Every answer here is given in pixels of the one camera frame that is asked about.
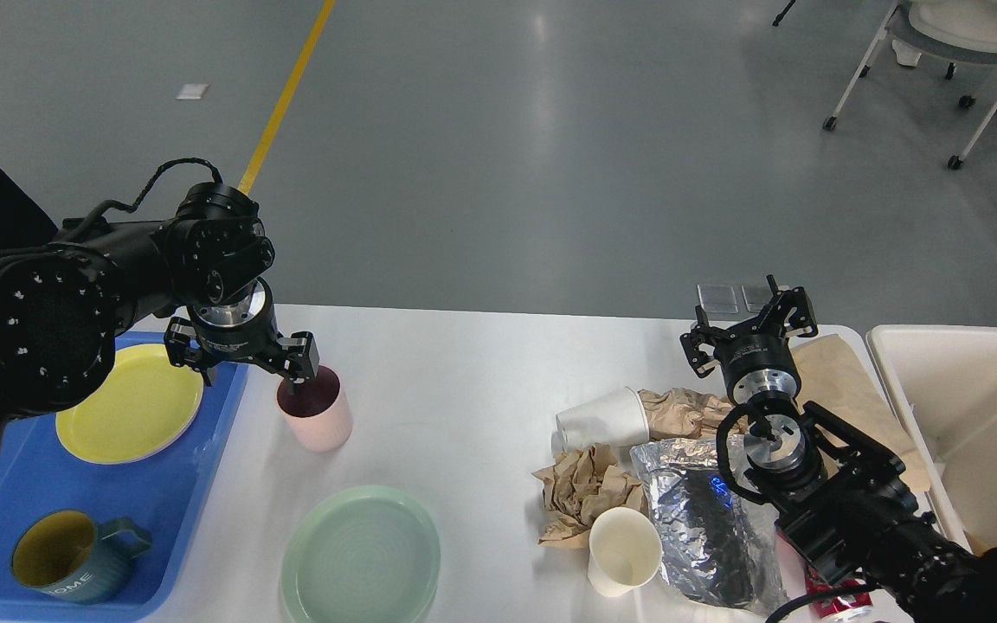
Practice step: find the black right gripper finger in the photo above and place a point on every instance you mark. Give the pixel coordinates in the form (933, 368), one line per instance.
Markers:
(702, 343)
(789, 313)

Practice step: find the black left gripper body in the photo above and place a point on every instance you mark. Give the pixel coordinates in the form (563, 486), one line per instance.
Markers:
(242, 332)

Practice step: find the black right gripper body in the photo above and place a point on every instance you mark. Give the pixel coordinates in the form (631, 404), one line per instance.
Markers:
(757, 364)

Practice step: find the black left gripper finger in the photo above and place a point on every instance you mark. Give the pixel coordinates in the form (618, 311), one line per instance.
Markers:
(185, 350)
(301, 357)

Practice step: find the pink mug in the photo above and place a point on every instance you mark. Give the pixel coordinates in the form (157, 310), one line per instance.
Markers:
(317, 411)

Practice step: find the green plate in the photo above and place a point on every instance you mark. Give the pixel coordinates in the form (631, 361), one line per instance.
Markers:
(369, 553)

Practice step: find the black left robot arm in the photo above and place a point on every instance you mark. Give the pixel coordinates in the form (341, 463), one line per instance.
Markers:
(64, 302)

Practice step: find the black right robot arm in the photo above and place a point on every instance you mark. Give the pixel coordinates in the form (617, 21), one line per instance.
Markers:
(841, 501)

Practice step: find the floor outlet plate right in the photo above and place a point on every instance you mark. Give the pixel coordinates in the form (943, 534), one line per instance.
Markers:
(758, 297)

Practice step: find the floor outlet plate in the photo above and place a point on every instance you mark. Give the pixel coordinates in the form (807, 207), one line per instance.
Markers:
(718, 298)
(758, 297)

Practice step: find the crumpled brown paper back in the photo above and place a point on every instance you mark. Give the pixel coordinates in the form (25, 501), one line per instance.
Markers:
(682, 413)

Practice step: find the crumpled brown paper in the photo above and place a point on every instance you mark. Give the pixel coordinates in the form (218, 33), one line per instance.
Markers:
(578, 488)
(682, 413)

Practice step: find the floor outlet plate left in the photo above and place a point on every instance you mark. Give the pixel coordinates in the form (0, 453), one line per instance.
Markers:
(718, 298)

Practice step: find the yellow plate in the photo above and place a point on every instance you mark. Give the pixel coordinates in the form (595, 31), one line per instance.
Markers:
(144, 405)

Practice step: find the flat brown paper bag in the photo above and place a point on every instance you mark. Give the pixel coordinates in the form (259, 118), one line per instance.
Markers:
(834, 377)

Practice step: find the white paper cup lying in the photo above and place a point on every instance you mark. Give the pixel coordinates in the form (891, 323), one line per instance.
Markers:
(616, 419)

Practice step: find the crumpled brown paper front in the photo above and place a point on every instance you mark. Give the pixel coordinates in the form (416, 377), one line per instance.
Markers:
(578, 488)

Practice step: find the silver foil bag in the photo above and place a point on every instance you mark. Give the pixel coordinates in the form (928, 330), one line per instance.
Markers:
(718, 549)

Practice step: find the white paper cup upright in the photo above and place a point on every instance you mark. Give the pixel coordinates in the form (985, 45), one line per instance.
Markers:
(625, 552)

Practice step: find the white plastic bin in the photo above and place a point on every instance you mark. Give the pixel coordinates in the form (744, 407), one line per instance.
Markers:
(942, 384)

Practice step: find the red soda can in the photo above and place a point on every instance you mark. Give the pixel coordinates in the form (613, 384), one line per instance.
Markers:
(830, 603)

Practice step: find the teal mug yellow inside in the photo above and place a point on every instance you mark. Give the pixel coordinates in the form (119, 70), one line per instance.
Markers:
(71, 557)

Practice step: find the white rolling chair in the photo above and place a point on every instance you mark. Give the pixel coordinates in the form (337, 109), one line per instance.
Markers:
(963, 33)

